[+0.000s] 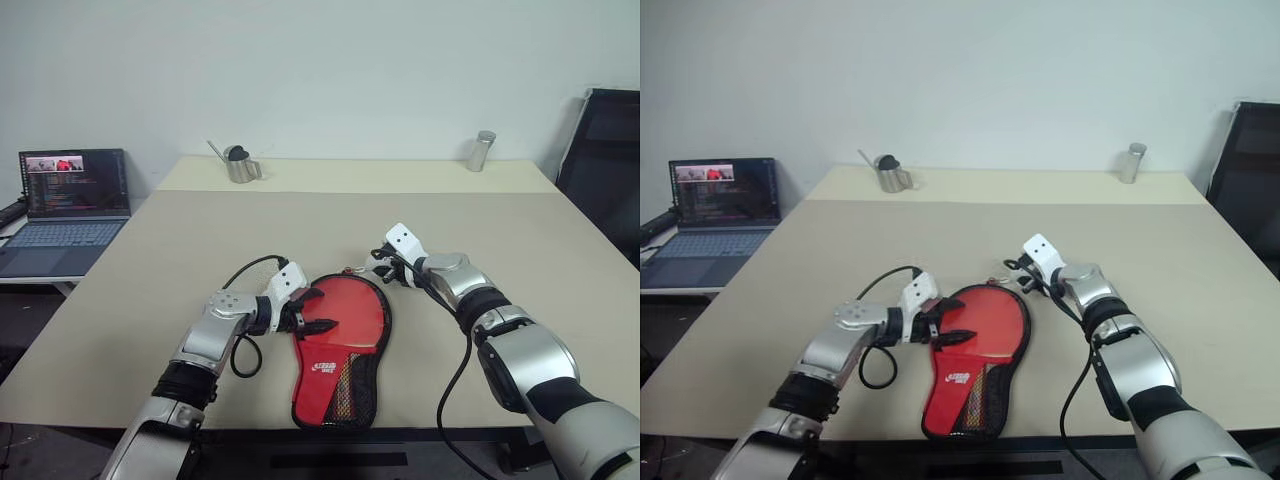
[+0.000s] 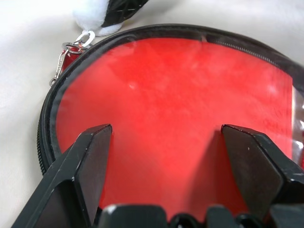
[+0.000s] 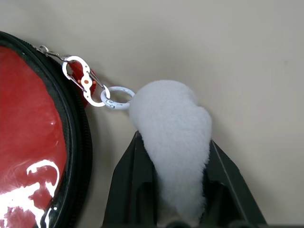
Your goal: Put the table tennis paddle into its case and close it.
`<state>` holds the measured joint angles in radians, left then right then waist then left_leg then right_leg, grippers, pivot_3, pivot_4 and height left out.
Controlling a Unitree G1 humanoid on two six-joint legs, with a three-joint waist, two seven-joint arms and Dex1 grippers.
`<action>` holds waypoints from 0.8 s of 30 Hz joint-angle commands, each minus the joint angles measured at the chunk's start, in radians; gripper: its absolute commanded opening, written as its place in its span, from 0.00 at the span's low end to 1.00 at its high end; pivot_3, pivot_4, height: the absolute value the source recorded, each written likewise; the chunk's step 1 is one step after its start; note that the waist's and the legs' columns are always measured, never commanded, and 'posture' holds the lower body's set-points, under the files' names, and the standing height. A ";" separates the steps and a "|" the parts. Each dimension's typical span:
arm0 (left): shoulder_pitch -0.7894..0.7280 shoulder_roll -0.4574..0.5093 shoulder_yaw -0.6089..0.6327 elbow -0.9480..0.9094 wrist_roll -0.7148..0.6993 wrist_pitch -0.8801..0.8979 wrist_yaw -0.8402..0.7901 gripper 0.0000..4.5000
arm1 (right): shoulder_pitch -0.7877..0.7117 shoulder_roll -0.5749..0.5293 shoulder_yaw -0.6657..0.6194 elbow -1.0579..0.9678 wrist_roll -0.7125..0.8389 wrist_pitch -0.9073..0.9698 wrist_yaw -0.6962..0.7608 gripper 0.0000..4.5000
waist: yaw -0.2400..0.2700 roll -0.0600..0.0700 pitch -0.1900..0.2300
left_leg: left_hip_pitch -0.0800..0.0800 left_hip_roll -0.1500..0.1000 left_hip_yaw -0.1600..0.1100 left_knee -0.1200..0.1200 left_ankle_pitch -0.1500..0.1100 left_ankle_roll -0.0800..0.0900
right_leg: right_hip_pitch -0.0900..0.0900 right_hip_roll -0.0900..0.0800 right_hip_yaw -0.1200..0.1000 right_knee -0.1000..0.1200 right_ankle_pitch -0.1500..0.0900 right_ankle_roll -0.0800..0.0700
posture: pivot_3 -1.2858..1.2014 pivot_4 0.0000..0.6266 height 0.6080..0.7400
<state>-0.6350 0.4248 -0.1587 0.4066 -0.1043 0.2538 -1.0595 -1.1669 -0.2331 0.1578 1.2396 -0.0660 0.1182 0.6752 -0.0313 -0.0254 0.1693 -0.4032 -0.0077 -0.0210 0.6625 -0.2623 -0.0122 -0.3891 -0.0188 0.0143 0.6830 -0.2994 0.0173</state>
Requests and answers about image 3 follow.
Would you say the white key ring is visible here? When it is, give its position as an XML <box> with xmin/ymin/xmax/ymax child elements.
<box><xmin>100</xmin><ymin>85</ymin><xmax>135</xmax><ymax>111</ymax></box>

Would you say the clear black-trimmed paddle case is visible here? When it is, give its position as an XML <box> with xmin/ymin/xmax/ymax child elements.
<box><xmin>0</xmin><ymin>30</ymin><xmax>96</xmax><ymax>228</ymax></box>

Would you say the white carabiner clip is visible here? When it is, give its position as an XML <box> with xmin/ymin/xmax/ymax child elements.
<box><xmin>62</xmin><ymin>56</ymin><xmax>111</xmax><ymax>107</ymax></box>

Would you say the white fluffy pom-pom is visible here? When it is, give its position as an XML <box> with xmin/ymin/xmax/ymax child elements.
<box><xmin>128</xmin><ymin>79</ymin><xmax>213</xmax><ymax>224</ymax></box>

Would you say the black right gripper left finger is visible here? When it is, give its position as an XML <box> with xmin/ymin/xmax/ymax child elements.
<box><xmin>103</xmin><ymin>130</ymin><xmax>159</xmax><ymax>226</ymax></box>

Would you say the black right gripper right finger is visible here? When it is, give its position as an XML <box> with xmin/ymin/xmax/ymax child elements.
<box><xmin>200</xmin><ymin>139</ymin><xmax>268</xmax><ymax>225</ymax></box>

